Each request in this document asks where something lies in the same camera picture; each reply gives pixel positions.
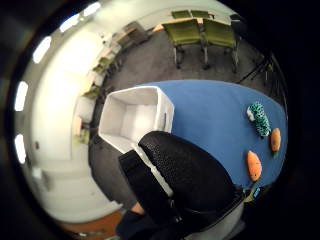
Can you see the the person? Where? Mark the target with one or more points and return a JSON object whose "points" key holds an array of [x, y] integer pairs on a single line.
{"points": [[133, 225]]}

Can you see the black tripod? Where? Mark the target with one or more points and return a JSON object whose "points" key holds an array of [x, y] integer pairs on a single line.
{"points": [[258, 68]]}

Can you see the wooden meeting table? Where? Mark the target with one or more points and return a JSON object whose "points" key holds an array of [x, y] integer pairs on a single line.
{"points": [[159, 26]]}

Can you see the orange carrot soft toy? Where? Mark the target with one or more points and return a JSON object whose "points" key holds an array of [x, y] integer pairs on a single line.
{"points": [[275, 140], [254, 165]]}

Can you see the green office chair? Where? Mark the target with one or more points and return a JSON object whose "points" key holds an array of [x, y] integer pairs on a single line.
{"points": [[106, 62], [182, 32], [181, 14], [91, 92], [201, 14], [220, 33]]}

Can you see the grey cabinet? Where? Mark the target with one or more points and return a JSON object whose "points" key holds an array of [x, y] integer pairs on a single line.
{"points": [[136, 32]]}

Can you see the ceiling light panel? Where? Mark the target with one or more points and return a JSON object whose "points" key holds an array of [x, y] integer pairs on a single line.
{"points": [[20, 148], [42, 49], [21, 96], [91, 9], [69, 22]]}

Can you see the green spotted soft toy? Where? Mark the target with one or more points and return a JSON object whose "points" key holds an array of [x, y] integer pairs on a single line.
{"points": [[260, 120]]}

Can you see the white open storage box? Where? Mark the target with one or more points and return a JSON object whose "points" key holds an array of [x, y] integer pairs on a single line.
{"points": [[133, 116]]}

